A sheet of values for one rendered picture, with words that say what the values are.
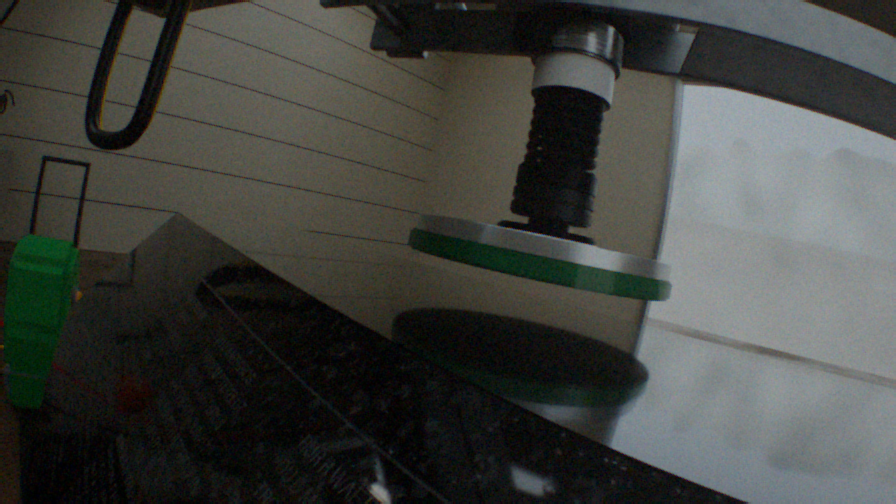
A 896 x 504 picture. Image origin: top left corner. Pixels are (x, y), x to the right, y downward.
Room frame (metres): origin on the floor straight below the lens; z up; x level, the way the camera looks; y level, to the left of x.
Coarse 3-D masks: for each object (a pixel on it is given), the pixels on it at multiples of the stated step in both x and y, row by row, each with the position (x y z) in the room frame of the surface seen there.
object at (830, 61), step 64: (320, 0) 0.38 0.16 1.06; (384, 0) 0.37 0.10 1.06; (448, 0) 0.35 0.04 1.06; (512, 0) 0.33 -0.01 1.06; (576, 0) 0.32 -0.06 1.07; (640, 0) 0.30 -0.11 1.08; (704, 0) 0.29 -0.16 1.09; (768, 0) 0.27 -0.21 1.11; (640, 64) 0.40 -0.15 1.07; (704, 64) 0.36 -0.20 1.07; (768, 64) 0.31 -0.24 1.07; (832, 64) 0.26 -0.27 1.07
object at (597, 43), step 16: (528, 16) 0.42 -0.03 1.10; (544, 16) 0.36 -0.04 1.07; (560, 16) 0.34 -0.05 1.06; (576, 16) 0.34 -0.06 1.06; (592, 16) 0.33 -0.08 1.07; (608, 16) 0.33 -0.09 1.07; (624, 16) 0.34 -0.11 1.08; (528, 32) 0.42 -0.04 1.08; (544, 32) 0.35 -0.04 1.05; (560, 32) 0.34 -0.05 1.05; (576, 32) 0.34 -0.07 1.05; (592, 32) 0.33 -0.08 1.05; (608, 32) 0.34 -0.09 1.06; (624, 32) 0.35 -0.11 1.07; (544, 48) 0.35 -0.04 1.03; (560, 48) 0.34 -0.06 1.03; (576, 48) 0.34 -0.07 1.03; (592, 48) 0.33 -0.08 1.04; (608, 48) 0.34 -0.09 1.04; (608, 64) 0.35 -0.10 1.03
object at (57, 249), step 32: (64, 160) 1.22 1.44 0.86; (32, 224) 1.14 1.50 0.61; (32, 256) 1.04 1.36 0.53; (64, 256) 1.13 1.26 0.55; (32, 288) 1.02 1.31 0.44; (64, 288) 1.11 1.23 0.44; (32, 320) 1.00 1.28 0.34; (64, 320) 1.09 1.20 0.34; (32, 352) 0.98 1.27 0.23; (32, 384) 0.97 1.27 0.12
